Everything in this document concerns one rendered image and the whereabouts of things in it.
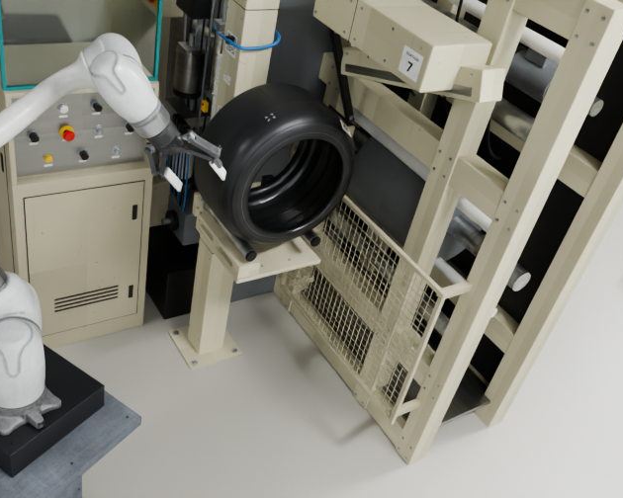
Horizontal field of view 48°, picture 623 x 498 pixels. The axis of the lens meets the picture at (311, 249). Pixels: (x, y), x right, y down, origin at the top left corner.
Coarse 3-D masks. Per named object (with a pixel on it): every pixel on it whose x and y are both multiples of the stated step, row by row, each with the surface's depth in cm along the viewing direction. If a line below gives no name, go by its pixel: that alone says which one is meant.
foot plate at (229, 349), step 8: (176, 328) 337; (184, 328) 338; (176, 336) 333; (184, 336) 334; (224, 336) 339; (176, 344) 329; (184, 344) 330; (224, 344) 335; (232, 344) 336; (184, 352) 326; (192, 352) 327; (208, 352) 329; (216, 352) 330; (224, 352) 331; (232, 352) 331; (240, 352) 333; (192, 360) 323; (200, 360) 324; (208, 360) 325; (216, 360) 326; (192, 368) 319
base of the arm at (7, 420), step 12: (48, 396) 200; (0, 408) 190; (24, 408) 192; (36, 408) 194; (48, 408) 198; (0, 420) 191; (12, 420) 191; (24, 420) 193; (36, 420) 191; (0, 432) 189
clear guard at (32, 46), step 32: (0, 0) 216; (32, 0) 221; (64, 0) 227; (96, 0) 232; (128, 0) 238; (160, 0) 244; (0, 32) 222; (32, 32) 227; (64, 32) 233; (96, 32) 239; (128, 32) 245; (0, 64) 229; (32, 64) 234; (64, 64) 240
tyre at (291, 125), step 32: (256, 96) 231; (288, 96) 231; (224, 128) 228; (256, 128) 222; (288, 128) 223; (320, 128) 230; (224, 160) 224; (256, 160) 223; (320, 160) 270; (352, 160) 248; (224, 192) 228; (256, 192) 269; (288, 192) 275; (320, 192) 268; (224, 224) 240; (256, 224) 244; (288, 224) 265
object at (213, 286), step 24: (240, 0) 231; (264, 0) 231; (240, 24) 234; (264, 24) 236; (240, 72) 243; (264, 72) 249; (216, 264) 295; (216, 288) 304; (192, 312) 322; (216, 312) 314; (192, 336) 328; (216, 336) 325
